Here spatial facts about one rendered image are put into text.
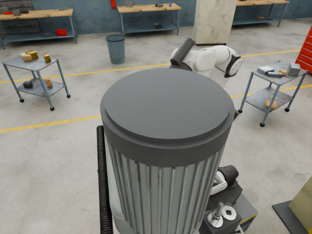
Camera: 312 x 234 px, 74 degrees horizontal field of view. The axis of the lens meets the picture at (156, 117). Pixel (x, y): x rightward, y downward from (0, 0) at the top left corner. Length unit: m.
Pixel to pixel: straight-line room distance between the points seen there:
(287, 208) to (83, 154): 2.74
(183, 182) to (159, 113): 0.10
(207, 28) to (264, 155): 4.43
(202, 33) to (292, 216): 5.32
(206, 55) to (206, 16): 6.03
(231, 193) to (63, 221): 1.85
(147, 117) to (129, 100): 0.05
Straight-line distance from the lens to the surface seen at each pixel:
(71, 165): 3.23
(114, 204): 0.57
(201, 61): 0.71
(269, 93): 4.38
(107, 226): 0.64
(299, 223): 3.02
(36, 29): 8.46
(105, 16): 8.20
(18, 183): 3.36
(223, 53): 0.87
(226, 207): 1.48
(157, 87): 0.33
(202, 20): 6.74
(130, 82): 0.35
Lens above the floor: 2.38
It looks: 39 degrees down
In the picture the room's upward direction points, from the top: straight up
